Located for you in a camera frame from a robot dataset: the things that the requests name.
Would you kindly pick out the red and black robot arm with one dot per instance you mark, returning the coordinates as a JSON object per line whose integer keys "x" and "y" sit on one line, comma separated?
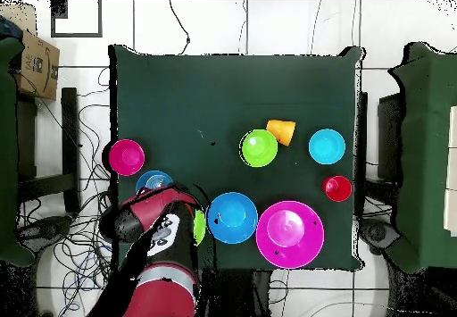
{"x": 160, "y": 199}

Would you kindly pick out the large green bowl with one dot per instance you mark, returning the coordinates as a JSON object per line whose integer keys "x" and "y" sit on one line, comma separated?
{"x": 200, "y": 227}

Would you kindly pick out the black bench frame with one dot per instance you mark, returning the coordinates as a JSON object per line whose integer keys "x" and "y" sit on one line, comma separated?
{"x": 69, "y": 135}

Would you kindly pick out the translucent blue bowl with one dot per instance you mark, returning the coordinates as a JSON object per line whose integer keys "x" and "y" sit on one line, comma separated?
{"x": 155, "y": 179}

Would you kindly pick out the dark green table cloth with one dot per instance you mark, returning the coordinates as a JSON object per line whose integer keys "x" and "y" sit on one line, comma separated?
{"x": 232, "y": 81}

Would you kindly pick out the small green bowl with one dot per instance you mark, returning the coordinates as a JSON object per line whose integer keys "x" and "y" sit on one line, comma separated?
{"x": 259, "y": 148}

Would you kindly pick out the red cup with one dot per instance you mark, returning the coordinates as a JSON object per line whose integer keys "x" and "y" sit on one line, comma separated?
{"x": 337, "y": 188}

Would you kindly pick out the black square floor frame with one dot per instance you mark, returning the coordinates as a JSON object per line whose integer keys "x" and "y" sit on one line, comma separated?
{"x": 59, "y": 10}

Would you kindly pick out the small cyan bowl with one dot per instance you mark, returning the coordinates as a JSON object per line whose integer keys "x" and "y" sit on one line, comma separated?
{"x": 326, "y": 146}

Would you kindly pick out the white box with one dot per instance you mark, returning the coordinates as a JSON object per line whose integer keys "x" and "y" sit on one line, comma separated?
{"x": 451, "y": 170}

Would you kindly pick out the black box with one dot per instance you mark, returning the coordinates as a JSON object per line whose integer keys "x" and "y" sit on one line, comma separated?
{"x": 389, "y": 135}

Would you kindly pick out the orange cup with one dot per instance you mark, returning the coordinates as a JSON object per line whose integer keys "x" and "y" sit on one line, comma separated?
{"x": 285, "y": 131}

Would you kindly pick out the small red bowl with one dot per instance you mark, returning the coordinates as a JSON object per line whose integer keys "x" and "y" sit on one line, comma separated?
{"x": 126, "y": 157}

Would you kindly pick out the large blue bowl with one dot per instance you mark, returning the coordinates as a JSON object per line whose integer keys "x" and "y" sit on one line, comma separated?
{"x": 232, "y": 218}

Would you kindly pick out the green cloth covered table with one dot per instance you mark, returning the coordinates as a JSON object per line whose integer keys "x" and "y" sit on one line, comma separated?
{"x": 428, "y": 152}
{"x": 7, "y": 152}

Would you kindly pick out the cardboard box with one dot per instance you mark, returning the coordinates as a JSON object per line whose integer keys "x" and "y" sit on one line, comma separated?
{"x": 39, "y": 70}

